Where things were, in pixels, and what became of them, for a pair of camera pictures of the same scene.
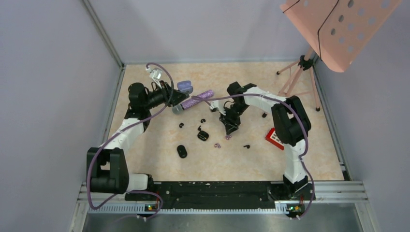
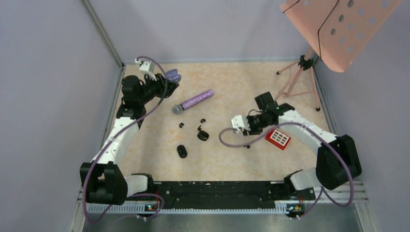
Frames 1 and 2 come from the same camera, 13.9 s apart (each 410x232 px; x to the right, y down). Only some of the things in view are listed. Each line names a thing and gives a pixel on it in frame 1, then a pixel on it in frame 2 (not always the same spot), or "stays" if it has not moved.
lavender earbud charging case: x=185 y=86 -> x=172 y=74
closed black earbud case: x=182 y=151 stays
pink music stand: x=335 y=31 stays
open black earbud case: x=203 y=135 stays
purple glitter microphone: x=178 y=108 stays
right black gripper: x=230 y=124 -> x=253 y=131
